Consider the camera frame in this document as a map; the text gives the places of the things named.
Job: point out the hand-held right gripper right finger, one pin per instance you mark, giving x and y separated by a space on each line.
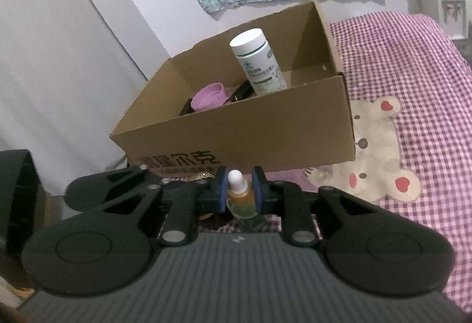
258 190

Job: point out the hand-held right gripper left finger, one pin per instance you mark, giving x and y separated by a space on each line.
221 190

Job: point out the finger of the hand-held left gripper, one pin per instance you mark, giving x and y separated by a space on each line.
92 186

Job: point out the green dropper bottle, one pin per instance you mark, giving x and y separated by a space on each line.
241 203

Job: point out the brown cardboard box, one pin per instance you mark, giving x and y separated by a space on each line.
258 135

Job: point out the black cylindrical tube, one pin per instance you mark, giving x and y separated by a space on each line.
243 91
186 107

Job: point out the pink plastic lid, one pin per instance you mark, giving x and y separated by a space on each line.
210 98

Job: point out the white supplement bottle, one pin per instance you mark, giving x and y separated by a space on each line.
258 65

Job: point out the purple checked tablecloth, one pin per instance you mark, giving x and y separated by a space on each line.
424 105

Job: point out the white water dispenser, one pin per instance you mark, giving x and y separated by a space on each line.
438 9

